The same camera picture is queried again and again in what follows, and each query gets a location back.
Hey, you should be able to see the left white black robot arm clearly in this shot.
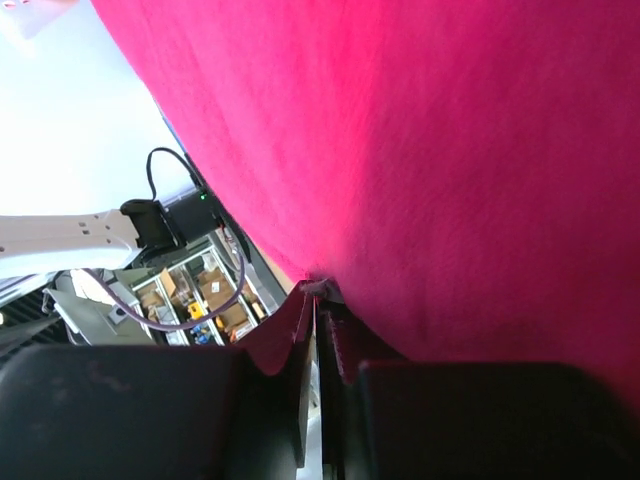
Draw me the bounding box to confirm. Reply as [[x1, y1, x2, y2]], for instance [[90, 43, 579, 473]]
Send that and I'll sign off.
[[1, 193, 222, 279]]

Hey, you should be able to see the magenta pink t shirt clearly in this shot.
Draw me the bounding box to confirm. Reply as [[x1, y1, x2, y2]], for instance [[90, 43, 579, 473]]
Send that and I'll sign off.
[[95, 1, 639, 409]]

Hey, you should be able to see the metal shelf with boxes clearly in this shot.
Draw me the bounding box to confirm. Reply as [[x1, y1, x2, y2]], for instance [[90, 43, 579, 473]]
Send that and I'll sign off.
[[131, 232, 279, 346]]

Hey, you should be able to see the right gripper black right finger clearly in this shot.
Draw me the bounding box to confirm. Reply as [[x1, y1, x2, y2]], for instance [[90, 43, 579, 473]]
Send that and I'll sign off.
[[313, 280, 639, 479]]

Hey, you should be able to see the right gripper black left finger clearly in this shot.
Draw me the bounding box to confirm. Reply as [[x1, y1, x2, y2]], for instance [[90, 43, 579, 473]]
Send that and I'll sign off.
[[1, 287, 314, 479]]

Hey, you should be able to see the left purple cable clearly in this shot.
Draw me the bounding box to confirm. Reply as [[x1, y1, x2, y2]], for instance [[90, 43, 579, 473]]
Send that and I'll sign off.
[[82, 244, 247, 332]]

